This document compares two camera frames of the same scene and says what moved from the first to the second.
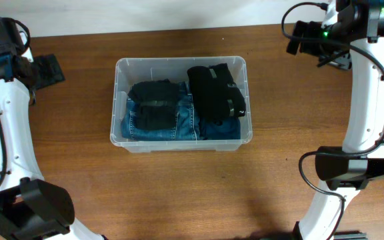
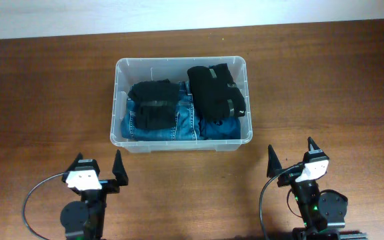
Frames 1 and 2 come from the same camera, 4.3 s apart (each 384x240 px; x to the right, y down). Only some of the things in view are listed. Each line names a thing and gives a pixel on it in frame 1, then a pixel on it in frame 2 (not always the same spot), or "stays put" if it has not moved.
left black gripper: (50, 71) → (118, 170)
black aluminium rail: (350, 235) stays put
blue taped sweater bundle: (219, 128) stays put
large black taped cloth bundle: (215, 96) stays put
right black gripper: (303, 49) → (273, 167)
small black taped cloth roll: (156, 104) stays put
